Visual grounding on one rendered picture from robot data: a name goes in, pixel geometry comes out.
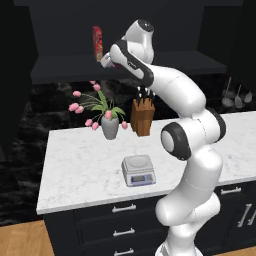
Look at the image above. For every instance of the grey hanging spoon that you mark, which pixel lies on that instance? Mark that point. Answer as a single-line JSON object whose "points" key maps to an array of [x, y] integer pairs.
{"points": [[227, 99]]}

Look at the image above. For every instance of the wooden knife block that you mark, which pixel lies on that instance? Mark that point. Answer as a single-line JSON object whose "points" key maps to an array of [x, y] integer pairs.
{"points": [[142, 116]]}

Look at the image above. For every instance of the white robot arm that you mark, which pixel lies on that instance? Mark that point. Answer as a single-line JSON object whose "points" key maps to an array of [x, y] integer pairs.
{"points": [[186, 100]]}

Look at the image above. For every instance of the short black drawer front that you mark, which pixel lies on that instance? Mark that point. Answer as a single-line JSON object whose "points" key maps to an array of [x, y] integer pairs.
{"points": [[233, 191]]}

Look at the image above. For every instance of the red bar box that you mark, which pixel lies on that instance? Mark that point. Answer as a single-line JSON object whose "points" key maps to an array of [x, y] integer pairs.
{"points": [[97, 41]]}

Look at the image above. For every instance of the black base cabinet door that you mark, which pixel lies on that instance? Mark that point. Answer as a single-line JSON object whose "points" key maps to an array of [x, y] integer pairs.
{"points": [[233, 220]]}

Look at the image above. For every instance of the grey hanging ladle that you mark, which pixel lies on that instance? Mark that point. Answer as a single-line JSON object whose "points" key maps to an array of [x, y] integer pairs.
{"points": [[248, 97]]}

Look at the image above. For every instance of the white digital scale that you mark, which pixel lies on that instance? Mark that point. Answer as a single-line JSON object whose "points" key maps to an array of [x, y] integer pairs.
{"points": [[138, 170]]}

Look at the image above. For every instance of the grey vase with pink flowers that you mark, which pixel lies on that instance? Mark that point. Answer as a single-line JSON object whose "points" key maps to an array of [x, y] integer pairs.
{"points": [[109, 128]]}

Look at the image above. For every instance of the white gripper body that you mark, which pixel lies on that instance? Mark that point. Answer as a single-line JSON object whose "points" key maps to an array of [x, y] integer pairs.
{"points": [[105, 60]]}

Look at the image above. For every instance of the black wall cabinet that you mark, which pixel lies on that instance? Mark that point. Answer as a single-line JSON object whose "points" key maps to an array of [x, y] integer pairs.
{"points": [[73, 68]]}

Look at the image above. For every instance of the grey hanging spatula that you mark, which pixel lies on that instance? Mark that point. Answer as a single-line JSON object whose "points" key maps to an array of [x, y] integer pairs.
{"points": [[238, 100]]}

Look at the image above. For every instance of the black base cabinet unit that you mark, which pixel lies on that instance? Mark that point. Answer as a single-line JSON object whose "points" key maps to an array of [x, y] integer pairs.
{"points": [[66, 233]]}

